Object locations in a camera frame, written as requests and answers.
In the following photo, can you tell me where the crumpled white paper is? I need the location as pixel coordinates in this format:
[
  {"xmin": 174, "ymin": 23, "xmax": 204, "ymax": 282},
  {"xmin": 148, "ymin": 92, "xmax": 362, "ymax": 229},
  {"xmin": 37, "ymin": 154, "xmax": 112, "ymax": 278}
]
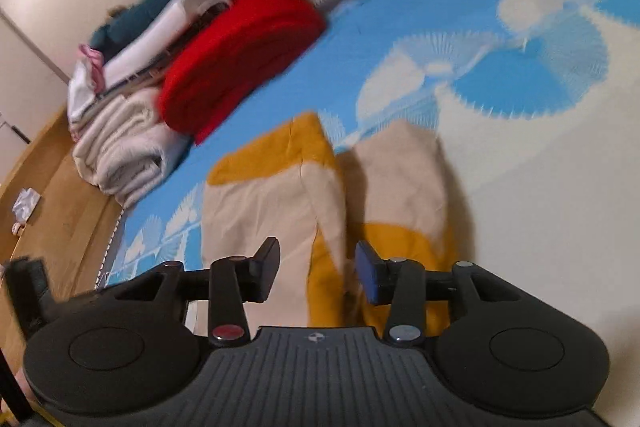
[{"xmin": 12, "ymin": 188, "xmax": 42, "ymax": 224}]

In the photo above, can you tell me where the blue patterned bed sheet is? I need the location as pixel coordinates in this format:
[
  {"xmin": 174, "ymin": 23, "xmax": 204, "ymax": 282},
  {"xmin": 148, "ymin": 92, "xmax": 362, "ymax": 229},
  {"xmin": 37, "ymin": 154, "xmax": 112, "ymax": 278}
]
[{"xmin": 97, "ymin": 0, "xmax": 640, "ymax": 427}]

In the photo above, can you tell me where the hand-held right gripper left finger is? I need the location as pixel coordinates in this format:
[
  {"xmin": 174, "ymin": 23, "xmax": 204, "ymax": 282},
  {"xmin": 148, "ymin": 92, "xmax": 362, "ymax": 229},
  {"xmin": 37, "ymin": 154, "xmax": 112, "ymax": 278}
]
[{"xmin": 107, "ymin": 237, "xmax": 282, "ymax": 349}]

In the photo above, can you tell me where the pink cloth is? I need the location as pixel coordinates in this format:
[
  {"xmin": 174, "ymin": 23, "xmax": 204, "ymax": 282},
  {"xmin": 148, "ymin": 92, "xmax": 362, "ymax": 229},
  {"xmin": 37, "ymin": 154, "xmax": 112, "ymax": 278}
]
[{"xmin": 77, "ymin": 46, "xmax": 107, "ymax": 94}]

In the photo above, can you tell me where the white folded blanket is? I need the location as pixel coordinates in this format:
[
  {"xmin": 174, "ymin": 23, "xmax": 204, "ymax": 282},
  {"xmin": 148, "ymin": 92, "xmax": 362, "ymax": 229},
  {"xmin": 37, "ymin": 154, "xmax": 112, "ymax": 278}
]
[{"xmin": 72, "ymin": 87, "xmax": 195, "ymax": 210}]

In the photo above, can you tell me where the red folded blanket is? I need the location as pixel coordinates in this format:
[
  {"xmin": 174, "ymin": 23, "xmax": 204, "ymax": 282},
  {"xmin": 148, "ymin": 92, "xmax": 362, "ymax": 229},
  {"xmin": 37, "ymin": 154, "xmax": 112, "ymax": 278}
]
[{"xmin": 159, "ymin": 0, "xmax": 328, "ymax": 145}]

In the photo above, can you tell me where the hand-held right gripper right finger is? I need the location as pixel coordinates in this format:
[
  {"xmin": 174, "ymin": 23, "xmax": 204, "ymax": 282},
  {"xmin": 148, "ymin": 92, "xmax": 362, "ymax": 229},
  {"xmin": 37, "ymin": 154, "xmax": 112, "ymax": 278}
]
[{"xmin": 355, "ymin": 241, "xmax": 522, "ymax": 349}]

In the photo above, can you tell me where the beige and yellow hooded jacket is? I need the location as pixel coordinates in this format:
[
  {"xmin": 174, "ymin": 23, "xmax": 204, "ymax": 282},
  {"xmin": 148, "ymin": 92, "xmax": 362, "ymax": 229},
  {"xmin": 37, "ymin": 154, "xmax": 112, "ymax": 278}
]
[{"xmin": 201, "ymin": 111, "xmax": 463, "ymax": 338}]

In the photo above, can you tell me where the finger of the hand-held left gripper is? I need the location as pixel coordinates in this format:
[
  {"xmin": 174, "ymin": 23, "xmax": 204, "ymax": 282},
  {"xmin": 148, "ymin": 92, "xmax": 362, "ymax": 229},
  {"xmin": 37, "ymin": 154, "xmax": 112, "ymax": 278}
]
[{"xmin": 2, "ymin": 258, "xmax": 52, "ymax": 344}]

